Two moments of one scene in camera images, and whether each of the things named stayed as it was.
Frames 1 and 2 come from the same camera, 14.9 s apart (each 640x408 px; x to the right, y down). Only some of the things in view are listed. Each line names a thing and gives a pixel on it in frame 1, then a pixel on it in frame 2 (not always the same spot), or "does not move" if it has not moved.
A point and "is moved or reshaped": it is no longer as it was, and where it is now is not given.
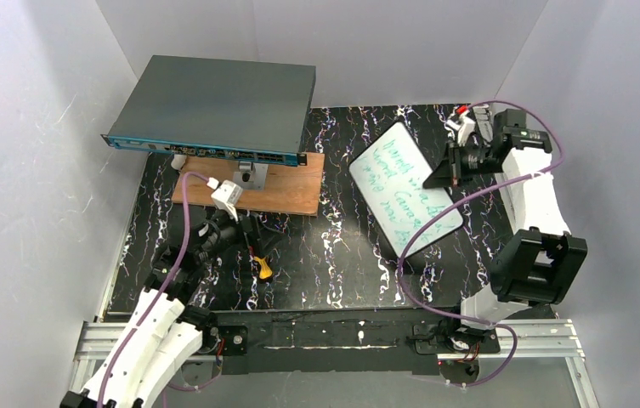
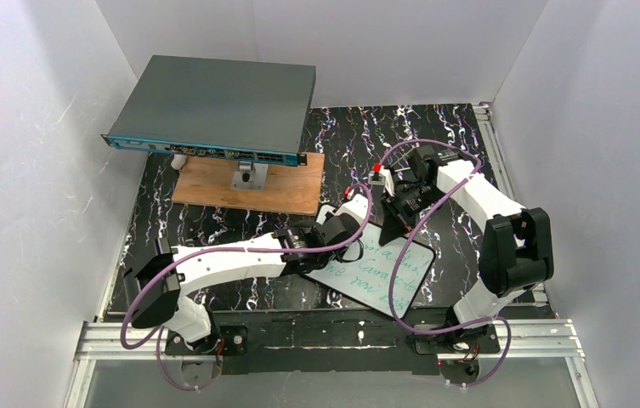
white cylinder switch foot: (178, 161) does not move
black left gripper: (246, 229) -> (302, 258)
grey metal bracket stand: (252, 176) does not move
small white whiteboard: (387, 178) is moved or reshaped
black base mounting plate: (344, 342) does not move
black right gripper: (455, 167) -> (399, 210)
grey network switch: (235, 110) does not move
